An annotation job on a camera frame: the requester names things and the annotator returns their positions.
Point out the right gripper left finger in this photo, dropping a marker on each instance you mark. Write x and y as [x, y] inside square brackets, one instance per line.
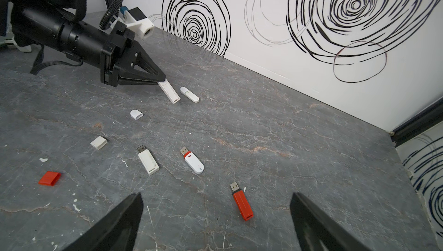
[117, 231]

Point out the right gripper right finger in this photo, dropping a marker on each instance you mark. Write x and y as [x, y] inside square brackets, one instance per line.
[316, 231]

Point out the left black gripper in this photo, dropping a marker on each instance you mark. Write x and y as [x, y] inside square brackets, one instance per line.
[120, 60]

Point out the rounded white usb cap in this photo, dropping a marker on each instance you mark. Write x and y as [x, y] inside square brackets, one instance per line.
[136, 114]

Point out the long white usb drive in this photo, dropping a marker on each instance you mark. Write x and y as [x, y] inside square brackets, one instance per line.
[169, 91]

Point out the white green usb drive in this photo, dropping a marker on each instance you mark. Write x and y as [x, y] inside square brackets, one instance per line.
[189, 94]

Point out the white square usb cap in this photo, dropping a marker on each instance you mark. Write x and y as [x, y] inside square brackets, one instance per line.
[99, 142]

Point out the white rectangular usb drive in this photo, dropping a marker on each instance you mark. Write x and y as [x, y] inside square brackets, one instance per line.
[147, 159]

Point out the white red usb drive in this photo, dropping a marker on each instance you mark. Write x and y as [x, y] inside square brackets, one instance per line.
[192, 160]

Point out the red black usb drive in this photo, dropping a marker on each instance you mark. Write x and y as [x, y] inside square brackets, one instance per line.
[242, 202]

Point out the red usb cap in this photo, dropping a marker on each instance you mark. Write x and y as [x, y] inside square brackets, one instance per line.
[50, 178]

